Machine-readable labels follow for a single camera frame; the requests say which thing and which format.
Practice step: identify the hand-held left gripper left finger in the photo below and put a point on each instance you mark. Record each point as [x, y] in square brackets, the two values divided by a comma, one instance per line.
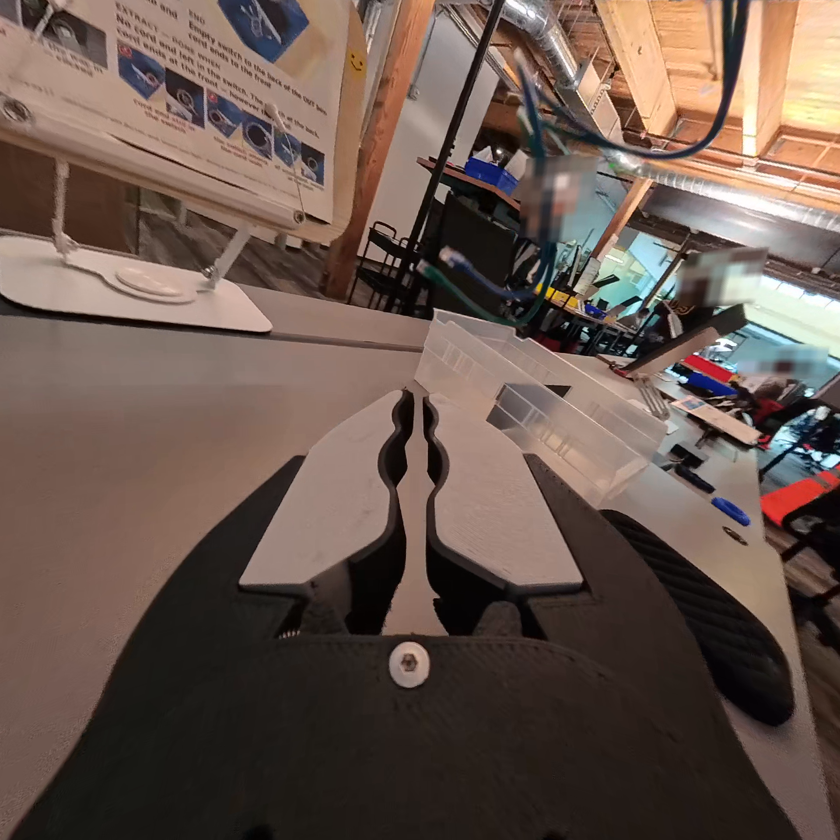
[328, 512]

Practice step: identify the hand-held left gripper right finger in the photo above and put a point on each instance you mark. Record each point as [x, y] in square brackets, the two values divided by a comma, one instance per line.
[499, 518]

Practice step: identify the clear plastic bin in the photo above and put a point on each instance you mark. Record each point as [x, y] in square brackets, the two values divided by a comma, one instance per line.
[564, 420]

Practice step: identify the small black object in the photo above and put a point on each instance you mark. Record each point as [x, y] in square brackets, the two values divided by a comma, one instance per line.
[694, 477]

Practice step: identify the small blue object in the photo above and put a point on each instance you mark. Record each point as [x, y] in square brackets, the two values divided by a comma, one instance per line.
[730, 510]

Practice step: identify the black carbon-pattern pad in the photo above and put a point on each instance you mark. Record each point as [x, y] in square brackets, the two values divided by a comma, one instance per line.
[722, 623]

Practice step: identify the dark tilted board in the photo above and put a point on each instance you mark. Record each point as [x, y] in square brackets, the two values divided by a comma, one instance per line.
[695, 338]

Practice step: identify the red chair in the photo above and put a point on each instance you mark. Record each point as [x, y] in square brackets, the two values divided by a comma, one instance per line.
[804, 495]

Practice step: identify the blue storage bin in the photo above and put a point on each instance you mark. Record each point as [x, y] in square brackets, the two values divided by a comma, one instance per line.
[492, 172]

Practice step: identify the wooden poster board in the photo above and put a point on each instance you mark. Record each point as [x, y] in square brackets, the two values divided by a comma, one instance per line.
[353, 131]

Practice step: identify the black metal pole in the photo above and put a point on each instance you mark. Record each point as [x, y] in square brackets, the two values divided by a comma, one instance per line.
[453, 131]

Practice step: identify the wooden support post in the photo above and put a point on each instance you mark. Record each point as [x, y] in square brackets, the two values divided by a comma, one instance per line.
[380, 151]

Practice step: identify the silver ventilation duct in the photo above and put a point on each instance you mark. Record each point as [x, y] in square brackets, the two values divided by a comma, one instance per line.
[551, 39]

